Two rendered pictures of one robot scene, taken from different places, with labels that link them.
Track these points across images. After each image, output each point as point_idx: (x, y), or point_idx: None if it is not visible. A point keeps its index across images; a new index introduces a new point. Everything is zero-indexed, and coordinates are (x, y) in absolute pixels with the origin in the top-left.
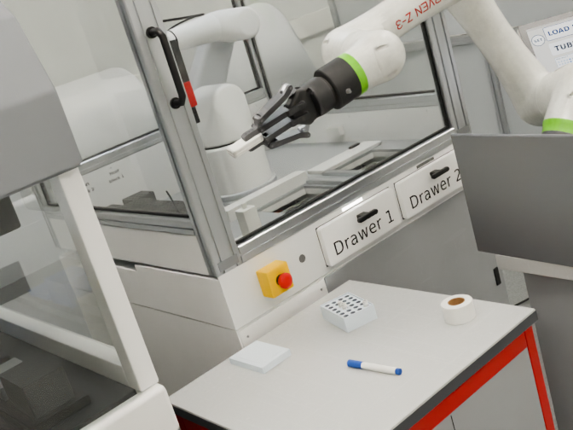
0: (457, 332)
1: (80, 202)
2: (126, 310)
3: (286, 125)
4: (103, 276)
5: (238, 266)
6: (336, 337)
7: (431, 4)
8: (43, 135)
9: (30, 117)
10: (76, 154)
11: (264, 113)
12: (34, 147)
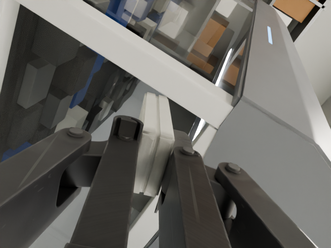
0: None
1: (198, 78)
2: (78, 4)
3: (114, 228)
4: (125, 30)
5: None
6: None
7: None
8: (279, 107)
9: (297, 116)
10: (252, 100)
11: (265, 192)
12: (272, 97)
